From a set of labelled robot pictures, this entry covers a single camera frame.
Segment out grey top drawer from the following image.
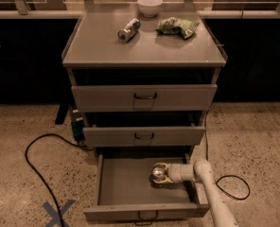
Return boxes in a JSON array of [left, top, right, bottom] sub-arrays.
[[72, 84, 217, 113]]

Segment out blue white soda can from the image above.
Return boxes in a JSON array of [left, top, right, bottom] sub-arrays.
[[117, 18, 141, 43]]

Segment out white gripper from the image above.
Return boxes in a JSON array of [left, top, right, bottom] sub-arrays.
[[153, 163, 187, 184]]

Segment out grey bottom drawer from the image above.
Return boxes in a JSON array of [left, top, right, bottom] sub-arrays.
[[84, 151, 209, 221]]

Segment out blue power box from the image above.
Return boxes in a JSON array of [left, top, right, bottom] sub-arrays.
[[71, 110, 84, 142]]

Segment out white ceramic bowl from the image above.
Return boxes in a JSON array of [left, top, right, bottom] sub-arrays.
[[137, 0, 163, 17]]

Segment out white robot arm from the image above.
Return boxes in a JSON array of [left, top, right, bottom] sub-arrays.
[[151, 159, 239, 227]]

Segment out green crumpled chip bag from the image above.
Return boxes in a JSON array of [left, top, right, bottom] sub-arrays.
[[155, 17, 199, 40]]

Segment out grey drawer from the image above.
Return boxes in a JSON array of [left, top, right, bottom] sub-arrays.
[[83, 126, 205, 148], [72, 84, 217, 113], [84, 151, 209, 221]]

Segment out grey middle drawer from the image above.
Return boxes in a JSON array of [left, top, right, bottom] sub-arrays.
[[83, 126, 205, 148]]

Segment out grey drawer cabinet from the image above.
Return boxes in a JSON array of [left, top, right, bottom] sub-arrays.
[[61, 2, 228, 159]]

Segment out green soda can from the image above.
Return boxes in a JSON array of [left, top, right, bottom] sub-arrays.
[[152, 166, 166, 181]]

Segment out black cable right floor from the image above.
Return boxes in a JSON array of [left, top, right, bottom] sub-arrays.
[[203, 111, 252, 201]]

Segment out black cable left floor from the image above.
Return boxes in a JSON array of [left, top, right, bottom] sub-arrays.
[[25, 132, 94, 227]]

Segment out blue tape cross mark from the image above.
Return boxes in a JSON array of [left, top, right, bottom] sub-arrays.
[[43, 200, 76, 227]]

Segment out black cable floor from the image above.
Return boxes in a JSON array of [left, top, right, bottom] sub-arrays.
[[203, 111, 252, 201], [25, 132, 94, 227]]

